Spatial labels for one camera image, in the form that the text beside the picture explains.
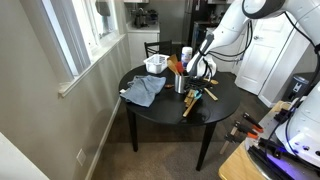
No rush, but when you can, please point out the white panel door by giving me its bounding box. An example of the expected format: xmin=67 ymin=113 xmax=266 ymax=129
xmin=234 ymin=12 xmax=298 ymax=96

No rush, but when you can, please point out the orange handled bar clamp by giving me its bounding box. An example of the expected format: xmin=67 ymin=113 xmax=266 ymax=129
xmin=242 ymin=112 xmax=265 ymax=134
xmin=219 ymin=120 xmax=260 ymax=155

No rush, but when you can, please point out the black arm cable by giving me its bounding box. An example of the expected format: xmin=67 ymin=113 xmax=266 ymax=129
xmin=199 ymin=11 xmax=320 ymax=158

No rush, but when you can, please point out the black coffee maker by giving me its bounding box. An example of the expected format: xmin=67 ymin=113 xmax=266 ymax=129
xmin=132 ymin=7 xmax=150 ymax=30

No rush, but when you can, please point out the wooden turner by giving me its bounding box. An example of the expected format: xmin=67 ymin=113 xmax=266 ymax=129
xmin=168 ymin=54 xmax=180 ymax=66

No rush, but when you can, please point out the silver metal cup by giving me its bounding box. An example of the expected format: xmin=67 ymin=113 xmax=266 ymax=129
xmin=174 ymin=73 xmax=187 ymax=95

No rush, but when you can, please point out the white framed window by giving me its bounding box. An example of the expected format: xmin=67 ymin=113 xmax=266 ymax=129
xmin=39 ymin=0 xmax=127 ymax=98

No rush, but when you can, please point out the red silicone spatula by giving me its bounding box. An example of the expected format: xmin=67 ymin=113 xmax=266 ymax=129
xmin=175 ymin=61 xmax=185 ymax=75

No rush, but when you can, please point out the dark refrigerator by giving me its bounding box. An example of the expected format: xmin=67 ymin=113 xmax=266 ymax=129
xmin=181 ymin=0 xmax=218 ymax=48

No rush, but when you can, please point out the black bin with white logo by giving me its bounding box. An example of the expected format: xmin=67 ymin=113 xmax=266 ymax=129
xmin=282 ymin=72 xmax=318 ymax=102

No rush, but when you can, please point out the round black table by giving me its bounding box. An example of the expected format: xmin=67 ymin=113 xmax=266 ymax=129
xmin=118 ymin=63 xmax=242 ymax=172

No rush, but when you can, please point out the blue cloth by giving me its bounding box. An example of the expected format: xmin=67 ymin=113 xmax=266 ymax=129
xmin=119 ymin=74 xmax=167 ymax=108

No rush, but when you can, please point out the large wooden spoon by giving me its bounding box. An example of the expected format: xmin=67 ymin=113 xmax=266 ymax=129
xmin=203 ymin=87 xmax=219 ymax=102

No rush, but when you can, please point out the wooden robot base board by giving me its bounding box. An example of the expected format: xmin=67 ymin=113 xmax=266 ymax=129
xmin=218 ymin=99 xmax=320 ymax=180

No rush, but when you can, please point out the white plastic basket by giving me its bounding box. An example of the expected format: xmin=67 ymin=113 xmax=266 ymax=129
xmin=143 ymin=53 xmax=170 ymax=75

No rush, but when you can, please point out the black metal chair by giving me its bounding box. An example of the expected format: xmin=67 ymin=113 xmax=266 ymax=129
xmin=143 ymin=39 xmax=174 ymax=60

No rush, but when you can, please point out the white cabinet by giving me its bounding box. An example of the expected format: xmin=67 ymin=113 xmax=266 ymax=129
xmin=126 ymin=22 xmax=161 ymax=70

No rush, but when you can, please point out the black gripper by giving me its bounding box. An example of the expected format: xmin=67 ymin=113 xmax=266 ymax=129
xmin=184 ymin=75 xmax=213 ymax=98

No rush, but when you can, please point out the wipes canister with white lid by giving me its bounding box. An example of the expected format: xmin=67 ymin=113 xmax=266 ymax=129
xmin=180 ymin=46 xmax=194 ymax=70

